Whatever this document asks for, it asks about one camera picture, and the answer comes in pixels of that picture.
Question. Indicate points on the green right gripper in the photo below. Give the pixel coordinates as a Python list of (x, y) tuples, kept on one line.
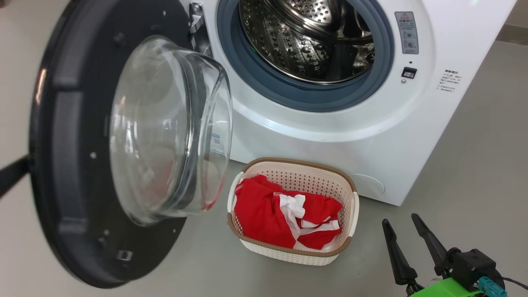
[(445, 291)]

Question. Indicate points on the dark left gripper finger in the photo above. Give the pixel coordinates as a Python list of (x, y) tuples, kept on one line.
[(14, 175)]

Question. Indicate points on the dark washing machine door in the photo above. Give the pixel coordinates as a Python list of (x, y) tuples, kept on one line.
[(70, 165)]

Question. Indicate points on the plain red garment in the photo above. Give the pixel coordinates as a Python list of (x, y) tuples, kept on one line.
[(255, 214)]

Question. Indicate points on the cream basket with brown rim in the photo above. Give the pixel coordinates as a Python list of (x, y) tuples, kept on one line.
[(288, 258)]

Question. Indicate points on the white front-load washing machine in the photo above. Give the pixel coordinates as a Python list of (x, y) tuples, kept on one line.
[(330, 136)]

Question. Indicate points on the black door lock slot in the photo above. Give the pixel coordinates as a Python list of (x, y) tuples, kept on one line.
[(409, 72)]

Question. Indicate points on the grey rubber door gasket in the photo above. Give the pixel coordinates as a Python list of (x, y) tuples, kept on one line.
[(255, 82)]

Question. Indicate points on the metal door hinge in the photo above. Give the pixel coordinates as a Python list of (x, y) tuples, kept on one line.
[(198, 24)]

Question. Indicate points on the round white filter cover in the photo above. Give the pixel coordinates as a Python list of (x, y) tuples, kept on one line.
[(371, 184)]

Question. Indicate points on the grey warning sticker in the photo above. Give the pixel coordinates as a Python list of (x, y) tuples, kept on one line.
[(406, 33)]

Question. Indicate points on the steel perforated washer drum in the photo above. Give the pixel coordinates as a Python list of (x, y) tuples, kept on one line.
[(297, 49)]

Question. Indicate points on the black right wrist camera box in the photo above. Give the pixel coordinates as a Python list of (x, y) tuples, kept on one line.
[(474, 266)]

